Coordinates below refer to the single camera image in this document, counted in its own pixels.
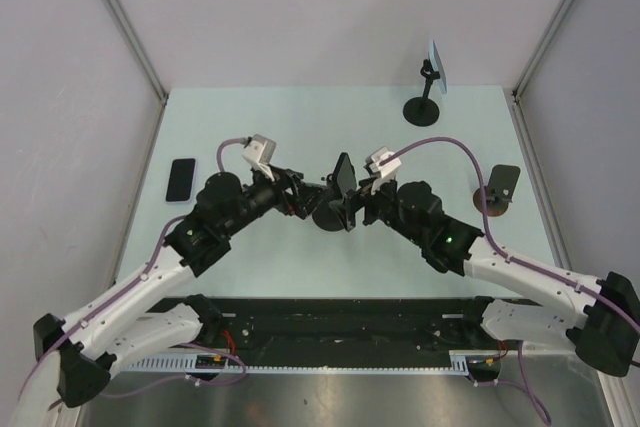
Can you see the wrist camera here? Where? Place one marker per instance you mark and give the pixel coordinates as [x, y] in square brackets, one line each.
[258, 153]
[382, 166]

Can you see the wooden base phone stand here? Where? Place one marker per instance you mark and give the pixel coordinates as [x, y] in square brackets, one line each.
[499, 190]

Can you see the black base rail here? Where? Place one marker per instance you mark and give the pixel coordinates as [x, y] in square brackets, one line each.
[348, 333]

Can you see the light blue phone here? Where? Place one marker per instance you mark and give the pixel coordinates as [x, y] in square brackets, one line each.
[437, 67]

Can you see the black phone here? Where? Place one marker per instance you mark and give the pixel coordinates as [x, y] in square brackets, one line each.
[343, 178]

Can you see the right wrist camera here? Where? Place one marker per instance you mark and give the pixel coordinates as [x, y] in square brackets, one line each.
[382, 166]

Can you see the black stand with blue phone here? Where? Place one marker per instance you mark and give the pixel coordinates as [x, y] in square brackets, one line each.
[423, 111]

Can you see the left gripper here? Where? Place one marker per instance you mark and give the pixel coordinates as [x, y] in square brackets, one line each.
[304, 196]

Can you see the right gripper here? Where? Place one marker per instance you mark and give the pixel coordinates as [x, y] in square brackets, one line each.
[354, 200]

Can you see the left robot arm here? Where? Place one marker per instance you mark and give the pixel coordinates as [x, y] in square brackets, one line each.
[95, 342]

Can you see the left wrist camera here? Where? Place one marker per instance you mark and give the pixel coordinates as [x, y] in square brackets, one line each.
[258, 153]

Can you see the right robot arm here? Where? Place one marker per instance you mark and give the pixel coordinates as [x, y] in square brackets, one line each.
[596, 316]

